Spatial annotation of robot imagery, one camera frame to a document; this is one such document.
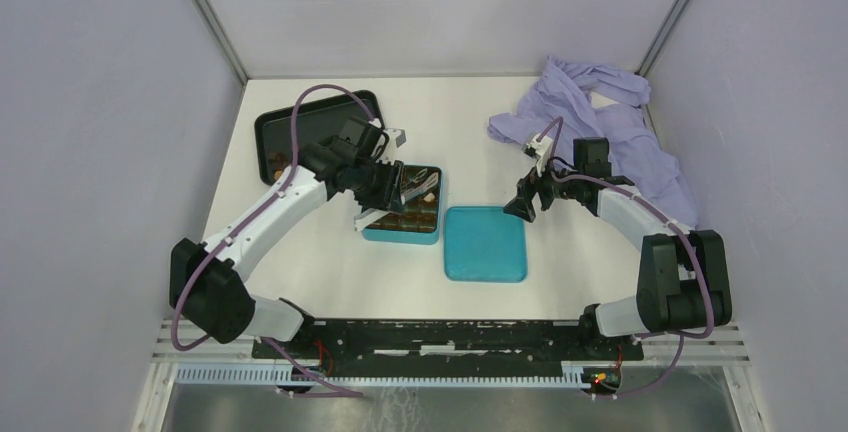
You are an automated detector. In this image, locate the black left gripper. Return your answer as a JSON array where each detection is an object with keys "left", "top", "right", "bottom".
[{"left": 351, "top": 156, "right": 404, "bottom": 215}]

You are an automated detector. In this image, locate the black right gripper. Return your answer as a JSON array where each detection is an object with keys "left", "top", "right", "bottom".
[{"left": 503, "top": 152, "right": 584, "bottom": 223}]

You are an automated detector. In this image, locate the steel tongs white handle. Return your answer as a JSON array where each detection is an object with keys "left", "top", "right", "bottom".
[{"left": 353, "top": 172, "right": 441, "bottom": 232}]

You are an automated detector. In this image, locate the teal chocolate box with dividers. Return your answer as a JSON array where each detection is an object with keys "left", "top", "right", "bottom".
[{"left": 360, "top": 165, "right": 444, "bottom": 246}]

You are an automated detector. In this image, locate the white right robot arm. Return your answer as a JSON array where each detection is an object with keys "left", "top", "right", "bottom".
[{"left": 503, "top": 134, "right": 733, "bottom": 360}]

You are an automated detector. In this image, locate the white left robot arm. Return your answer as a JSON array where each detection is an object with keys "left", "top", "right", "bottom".
[{"left": 169, "top": 118, "right": 407, "bottom": 360}]

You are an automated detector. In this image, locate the black chocolate tray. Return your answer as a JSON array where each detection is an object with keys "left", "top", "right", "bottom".
[{"left": 254, "top": 91, "right": 388, "bottom": 191}]

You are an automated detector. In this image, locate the teal box lid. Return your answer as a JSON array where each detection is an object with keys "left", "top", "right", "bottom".
[{"left": 444, "top": 206, "right": 528, "bottom": 284}]

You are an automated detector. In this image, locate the lavender crumpled cloth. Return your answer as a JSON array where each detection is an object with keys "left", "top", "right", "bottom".
[{"left": 487, "top": 55, "right": 699, "bottom": 227}]

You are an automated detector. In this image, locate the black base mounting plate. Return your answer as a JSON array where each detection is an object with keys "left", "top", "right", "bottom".
[{"left": 281, "top": 318, "right": 645, "bottom": 361}]

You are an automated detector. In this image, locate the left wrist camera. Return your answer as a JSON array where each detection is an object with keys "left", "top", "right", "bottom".
[{"left": 384, "top": 128, "right": 407, "bottom": 148}]

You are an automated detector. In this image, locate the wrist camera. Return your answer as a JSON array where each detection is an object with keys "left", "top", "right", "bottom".
[
  {"left": 522, "top": 134, "right": 553, "bottom": 177},
  {"left": 384, "top": 128, "right": 407, "bottom": 148}
]

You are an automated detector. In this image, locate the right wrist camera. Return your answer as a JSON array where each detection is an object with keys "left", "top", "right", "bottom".
[{"left": 522, "top": 134, "right": 553, "bottom": 177}]

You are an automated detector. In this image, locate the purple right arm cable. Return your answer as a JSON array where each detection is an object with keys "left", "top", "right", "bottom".
[{"left": 539, "top": 116, "right": 718, "bottom": 400}]

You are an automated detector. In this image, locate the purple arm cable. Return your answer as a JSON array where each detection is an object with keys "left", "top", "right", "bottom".
[
  {"left": 170, "top": 83, "right": 382, "bottom": 398},
  {"left": 539, "top": 116, "right": 718, "bottom": 400}
]

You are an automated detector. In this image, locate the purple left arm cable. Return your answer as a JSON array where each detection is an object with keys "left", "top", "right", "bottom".
[{"left": 170, "top": 83, "right": 382, "bottom": 398}]

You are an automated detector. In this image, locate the white cable duct rail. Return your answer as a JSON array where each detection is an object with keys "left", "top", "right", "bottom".
[{"left": 174, "top": 363, "right": 600, "bottom": 390}]

